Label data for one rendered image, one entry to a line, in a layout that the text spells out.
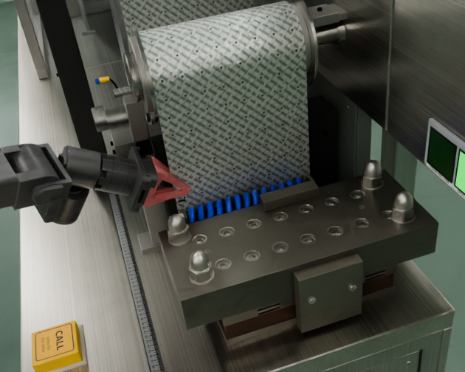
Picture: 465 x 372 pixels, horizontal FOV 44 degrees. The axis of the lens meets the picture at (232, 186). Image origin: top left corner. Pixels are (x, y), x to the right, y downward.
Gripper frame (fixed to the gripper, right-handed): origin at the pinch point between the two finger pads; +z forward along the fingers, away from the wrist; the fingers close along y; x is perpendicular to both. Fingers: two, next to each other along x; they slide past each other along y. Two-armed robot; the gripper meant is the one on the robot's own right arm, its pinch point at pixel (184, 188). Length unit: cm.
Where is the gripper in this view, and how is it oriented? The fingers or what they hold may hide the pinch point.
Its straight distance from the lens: 93.5
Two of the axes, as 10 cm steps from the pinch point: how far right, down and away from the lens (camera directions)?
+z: 8.7, 1.9, 4.5
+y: 3.0, 5.2, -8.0
